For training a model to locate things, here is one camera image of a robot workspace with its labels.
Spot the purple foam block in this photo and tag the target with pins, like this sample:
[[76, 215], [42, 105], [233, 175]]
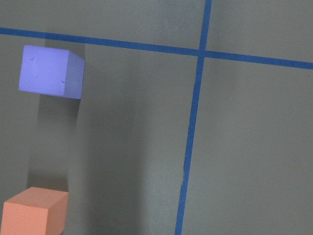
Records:
[[51, 71]]

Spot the orange foam block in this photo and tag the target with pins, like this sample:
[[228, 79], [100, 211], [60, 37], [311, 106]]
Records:
[[35, 211]]

